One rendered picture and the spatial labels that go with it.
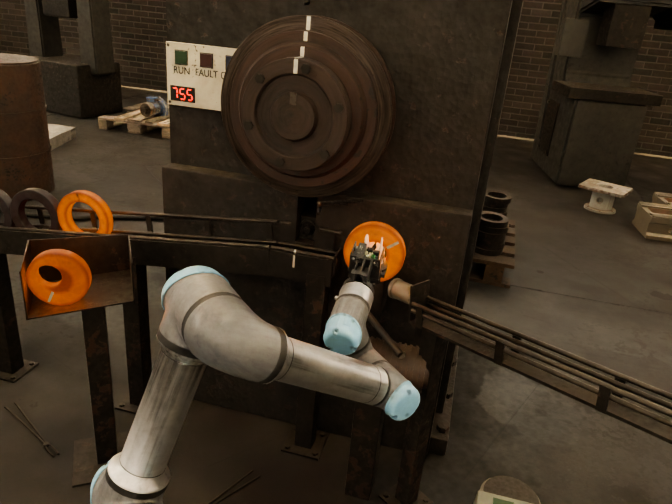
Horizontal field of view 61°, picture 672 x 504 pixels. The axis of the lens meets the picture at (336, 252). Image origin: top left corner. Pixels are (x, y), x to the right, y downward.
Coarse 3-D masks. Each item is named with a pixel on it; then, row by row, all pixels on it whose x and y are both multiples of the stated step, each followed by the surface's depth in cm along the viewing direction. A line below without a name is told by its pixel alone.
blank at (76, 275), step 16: (48, 256) 145; (64, 256) 146; (32, 272) 147; (64, 272) 148; (80, 272) 148; (32, 288) 148; (48, 288) 149; (64, 288) 150; (80, 288) 150; (64, 304) 152
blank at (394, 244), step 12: (360, 228) 141; (372, 228) 140; (384, 228) 139; (348, 240) 142; (360, 240) 142; (372, 240) 141; (384, 240) 140; (396, 240) 140; (348, 252) 143; (396, 252) 141; (348, 264) 145; (396, 264) 142
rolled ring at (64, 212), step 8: (72, 192) 183; (80, 192) 182; (88, 192) 183; (64, 200) 184; (72, 200) 183; (80, 200) 183; (88, 200) 182; (96, 200) 182; (64, 208) 185; (96, 208) 182; (104, 208) 183; (64, 216) 186; (104, 216) 183; (112, 216) 186; (64, 224) 187; (72, 224) 189; (104, 224) 184; (112, 224) 186; (96, 232) 186; (104, 232) 185
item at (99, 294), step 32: (32, 256) 160; (96, 256) 166; (128, 256) 169; (96, 288) 160; (128, 288) 160; (96, 320) 160; (96, 352) 164; (96, 384) 168; (96, 416) 172; (96, 448) 177
